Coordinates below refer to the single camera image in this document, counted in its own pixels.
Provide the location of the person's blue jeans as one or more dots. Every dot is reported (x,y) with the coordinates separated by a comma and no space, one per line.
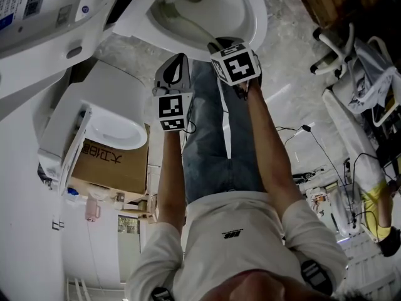
(213,143)

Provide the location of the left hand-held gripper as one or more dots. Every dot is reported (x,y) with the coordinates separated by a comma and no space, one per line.
(172,111)

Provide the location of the grey garment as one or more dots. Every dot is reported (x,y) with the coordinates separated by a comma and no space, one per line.
(371,71)

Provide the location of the pink cup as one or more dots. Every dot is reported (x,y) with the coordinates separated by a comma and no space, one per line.
(92,209)

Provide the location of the person's left forearm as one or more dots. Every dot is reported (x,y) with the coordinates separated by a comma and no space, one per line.
(170,180)

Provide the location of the person's right forearm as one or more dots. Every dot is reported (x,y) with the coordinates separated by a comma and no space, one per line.
(272,155)

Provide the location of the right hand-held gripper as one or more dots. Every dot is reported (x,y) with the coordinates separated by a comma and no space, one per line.
(239,67)

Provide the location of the white office chair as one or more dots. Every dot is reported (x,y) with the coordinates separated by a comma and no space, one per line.
(336,42)

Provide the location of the white smart toilet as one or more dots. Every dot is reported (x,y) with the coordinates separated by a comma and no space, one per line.
(250,27)

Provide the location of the brown cardboard box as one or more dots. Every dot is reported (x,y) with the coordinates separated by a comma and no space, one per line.
(106,174)

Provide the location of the small white toilet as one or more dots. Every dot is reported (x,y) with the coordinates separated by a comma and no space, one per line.
(112,86)

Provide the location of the person's white shirt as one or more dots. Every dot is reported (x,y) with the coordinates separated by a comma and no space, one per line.
(238,234)

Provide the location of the metal wall hook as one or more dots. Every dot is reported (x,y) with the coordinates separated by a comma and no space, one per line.
(61,224)
(55,225)

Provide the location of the blue packet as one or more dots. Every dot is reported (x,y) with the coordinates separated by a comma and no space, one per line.
(72,192)

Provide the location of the pale green toilet brush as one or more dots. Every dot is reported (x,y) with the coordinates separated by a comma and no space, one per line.
(194,27)

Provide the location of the white plastic device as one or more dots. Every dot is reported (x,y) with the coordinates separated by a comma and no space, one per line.
(343,212)

